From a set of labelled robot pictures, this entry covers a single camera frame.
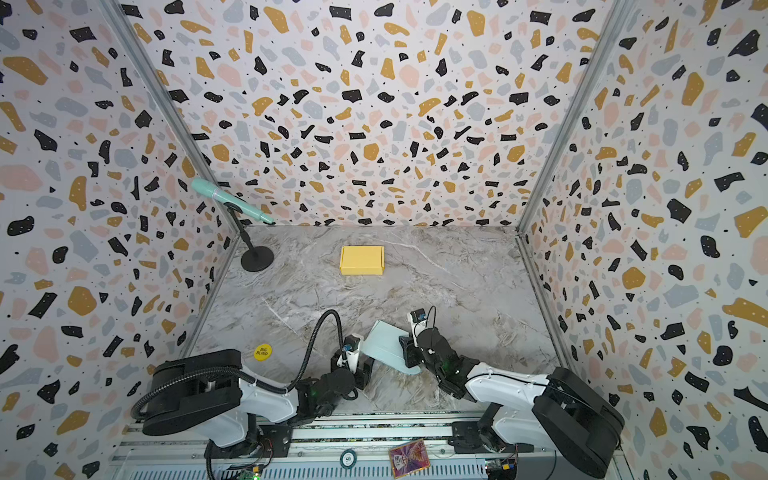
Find light blue paper box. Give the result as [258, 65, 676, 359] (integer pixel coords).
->
[361, 320, 421, 375]

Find yellow paper box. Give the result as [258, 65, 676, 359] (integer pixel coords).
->
[340, 246, 385, 276]

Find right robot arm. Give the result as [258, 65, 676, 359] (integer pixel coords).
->
[398, 328, 625, 479]

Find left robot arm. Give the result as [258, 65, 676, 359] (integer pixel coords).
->
[131, 349, 375, 448]

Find round teal sticker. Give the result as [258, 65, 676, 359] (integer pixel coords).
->
[339, 449, 357, 470]

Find yellow round sticker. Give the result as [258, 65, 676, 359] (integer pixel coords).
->
[253, 343, 273, 362]

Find colourful card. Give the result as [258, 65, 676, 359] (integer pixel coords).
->
[389, 439, 431, 479]

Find black microphone stand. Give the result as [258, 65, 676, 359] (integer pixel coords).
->
[224, 202, 274, 272]

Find mint green microphone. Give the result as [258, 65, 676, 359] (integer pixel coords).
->
[190, 178, 275, 225]

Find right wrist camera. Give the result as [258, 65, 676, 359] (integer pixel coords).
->
[408, 308, 428, 346]

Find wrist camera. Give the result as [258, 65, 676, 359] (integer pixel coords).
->
[408, 308, 428, 346]
[336, 334, 364, 375]

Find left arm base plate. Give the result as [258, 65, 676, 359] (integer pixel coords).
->
[203, 425, 294, 463]

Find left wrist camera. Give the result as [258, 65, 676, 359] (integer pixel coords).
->
[336, 334, 364, 375]

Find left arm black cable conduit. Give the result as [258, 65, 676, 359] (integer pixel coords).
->
[130, 308, 346, 421]

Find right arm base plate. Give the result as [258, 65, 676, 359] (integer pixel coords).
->
[447, 421, 535, 456]

